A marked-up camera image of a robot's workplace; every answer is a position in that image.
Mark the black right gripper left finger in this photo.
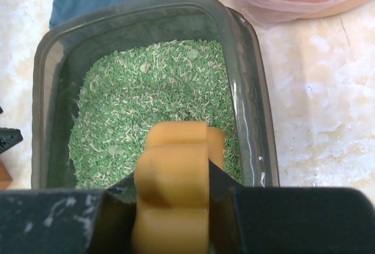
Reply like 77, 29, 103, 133
1, 174, 136, 253

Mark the dark green litter box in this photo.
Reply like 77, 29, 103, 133
30, 0, 279, 191

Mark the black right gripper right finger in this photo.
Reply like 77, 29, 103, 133
209, 163, 374, 253

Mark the orange compartment tray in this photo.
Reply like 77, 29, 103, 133
0, 162, 12, 190

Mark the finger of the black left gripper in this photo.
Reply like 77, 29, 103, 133
0, 128, 23, 154

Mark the yellow plastic litter scoop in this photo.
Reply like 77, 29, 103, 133
131, 121, 226, 253

